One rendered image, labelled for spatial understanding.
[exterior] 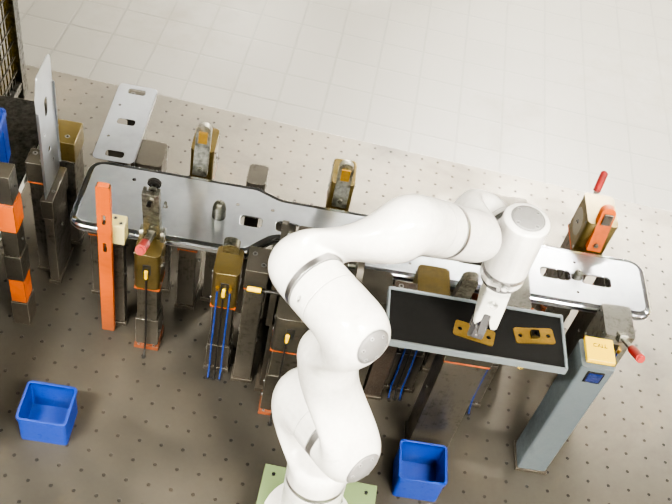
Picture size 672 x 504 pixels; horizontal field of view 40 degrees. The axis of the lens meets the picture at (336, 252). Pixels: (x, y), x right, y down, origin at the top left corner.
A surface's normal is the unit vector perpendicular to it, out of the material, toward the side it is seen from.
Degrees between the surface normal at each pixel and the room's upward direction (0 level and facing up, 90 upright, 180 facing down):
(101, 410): 0
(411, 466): 0
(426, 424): 90
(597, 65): 0
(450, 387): 90
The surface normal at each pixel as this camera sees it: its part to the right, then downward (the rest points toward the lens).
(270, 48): 0.16, -0.65
